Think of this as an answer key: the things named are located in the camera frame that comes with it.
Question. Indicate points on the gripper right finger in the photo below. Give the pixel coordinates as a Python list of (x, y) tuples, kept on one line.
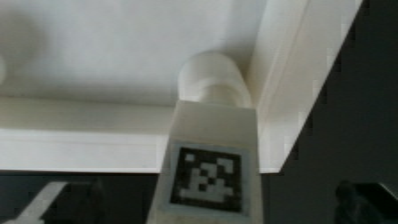
[(367, 204)]

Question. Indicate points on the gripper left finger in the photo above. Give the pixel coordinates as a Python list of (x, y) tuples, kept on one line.
[(66, 204)]

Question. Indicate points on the white table leg with tag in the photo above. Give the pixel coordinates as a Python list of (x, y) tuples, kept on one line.
[(208, 187)]

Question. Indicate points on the white square tabletop part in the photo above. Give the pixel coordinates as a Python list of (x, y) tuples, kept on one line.
[(91, 56)]

